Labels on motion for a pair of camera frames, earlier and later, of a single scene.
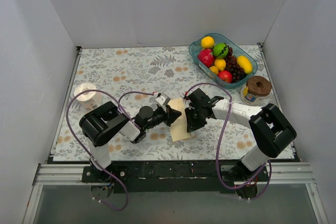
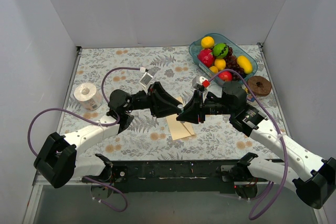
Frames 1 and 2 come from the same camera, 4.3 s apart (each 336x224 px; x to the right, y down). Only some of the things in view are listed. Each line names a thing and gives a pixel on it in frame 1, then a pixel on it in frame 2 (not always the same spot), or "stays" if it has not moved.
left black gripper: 167,116 -> 153,98
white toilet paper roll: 87,100 stays
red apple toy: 225,75 stays
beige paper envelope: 178,129 stays
